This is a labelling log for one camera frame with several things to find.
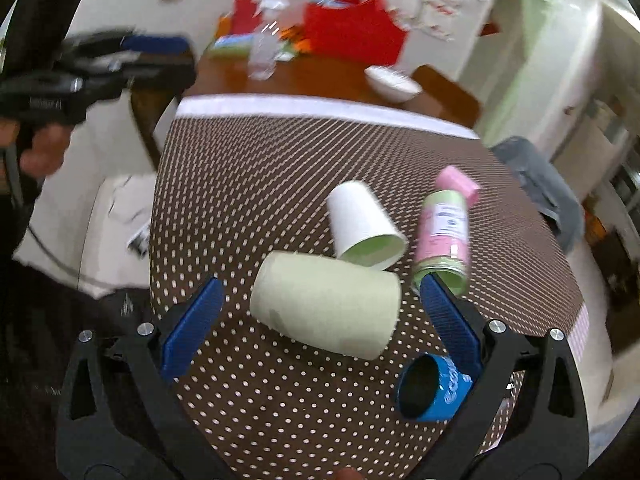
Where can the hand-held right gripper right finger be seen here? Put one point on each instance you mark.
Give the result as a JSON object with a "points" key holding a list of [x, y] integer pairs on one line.
{"points": [[450, 325]]}

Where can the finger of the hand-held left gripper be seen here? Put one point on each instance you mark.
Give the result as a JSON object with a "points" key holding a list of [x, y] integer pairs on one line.
{"points": [[155, 44], [160, 74]]}

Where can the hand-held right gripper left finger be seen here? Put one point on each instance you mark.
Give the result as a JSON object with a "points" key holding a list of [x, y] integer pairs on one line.
{"points": [[192, 330]]}

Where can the pale green cup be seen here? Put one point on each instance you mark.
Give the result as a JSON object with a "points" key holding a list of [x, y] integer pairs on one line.
{"points": [[325, 305]]}

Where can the blue cup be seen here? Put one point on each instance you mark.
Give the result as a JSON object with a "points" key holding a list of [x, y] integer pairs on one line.
{"points": [[442, 402]]}

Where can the white paper cup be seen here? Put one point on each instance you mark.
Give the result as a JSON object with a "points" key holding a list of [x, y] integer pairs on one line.
{"points": [[360, 220]]}

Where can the person's left hand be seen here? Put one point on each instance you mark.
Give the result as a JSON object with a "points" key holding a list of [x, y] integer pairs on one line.
{"points": [[42, 147]]}

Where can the green box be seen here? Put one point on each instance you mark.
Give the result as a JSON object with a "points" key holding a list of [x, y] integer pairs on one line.
{"points": [[231, 44]]}

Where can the pink and green bottle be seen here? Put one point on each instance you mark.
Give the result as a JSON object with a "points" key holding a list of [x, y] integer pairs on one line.
{"points": [[445, 237]]}

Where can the red box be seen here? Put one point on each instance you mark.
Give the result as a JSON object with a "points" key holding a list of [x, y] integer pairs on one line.
{"points": [[245, 15]]}

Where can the white paper bag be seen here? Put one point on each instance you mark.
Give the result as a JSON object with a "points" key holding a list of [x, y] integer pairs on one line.
{"points": [[100, 240]]}

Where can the brown polka dot tablecloth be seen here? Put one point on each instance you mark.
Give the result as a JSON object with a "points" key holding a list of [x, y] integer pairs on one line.
{"points": [[250, 185]]}

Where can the wooden table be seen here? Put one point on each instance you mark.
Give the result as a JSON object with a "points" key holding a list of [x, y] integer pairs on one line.
{"points": [[320, 77]]}

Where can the grey cloth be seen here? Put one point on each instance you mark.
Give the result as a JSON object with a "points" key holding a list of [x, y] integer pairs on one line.
{"points": [[545, 190]]}

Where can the red bag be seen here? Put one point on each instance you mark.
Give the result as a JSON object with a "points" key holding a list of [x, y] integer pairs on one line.
{"points": [[355, 32]]}

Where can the white bowl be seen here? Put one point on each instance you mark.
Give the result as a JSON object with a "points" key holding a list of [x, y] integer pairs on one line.
{"points": [[392, 85]]}

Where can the white cabinet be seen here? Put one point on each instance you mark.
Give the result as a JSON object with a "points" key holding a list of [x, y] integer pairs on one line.
{"points": [[575, 85]]}

